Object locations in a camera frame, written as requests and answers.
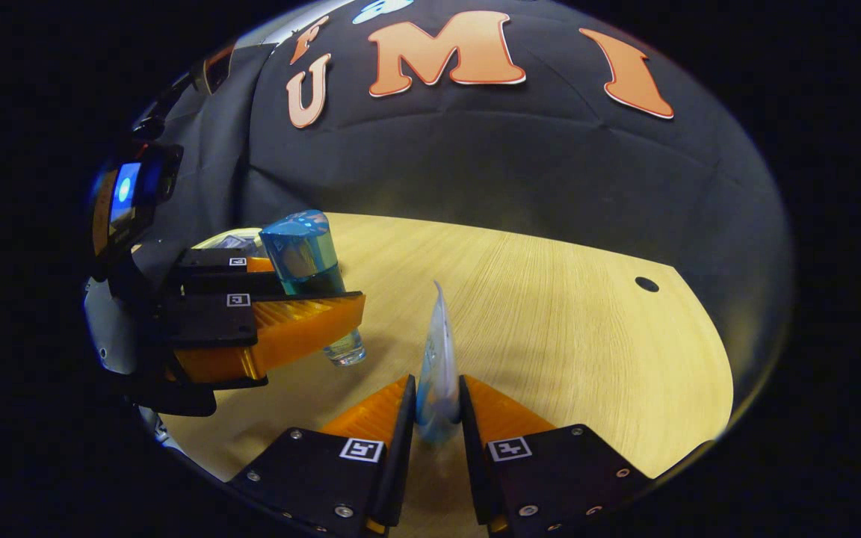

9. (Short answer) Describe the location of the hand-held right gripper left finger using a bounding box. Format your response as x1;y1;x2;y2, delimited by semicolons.
227;375;418;537

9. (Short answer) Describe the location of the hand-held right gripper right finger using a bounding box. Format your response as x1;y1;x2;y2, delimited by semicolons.
459;375;655;537

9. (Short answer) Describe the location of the cream yellow suitcase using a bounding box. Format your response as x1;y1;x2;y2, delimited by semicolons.
191;228;267;255

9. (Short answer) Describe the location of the blue white cream tube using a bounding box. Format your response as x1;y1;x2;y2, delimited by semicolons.
416;280;463;447

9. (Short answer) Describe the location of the blue clear toner bottle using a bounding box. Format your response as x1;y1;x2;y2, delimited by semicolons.
259;210;368;367

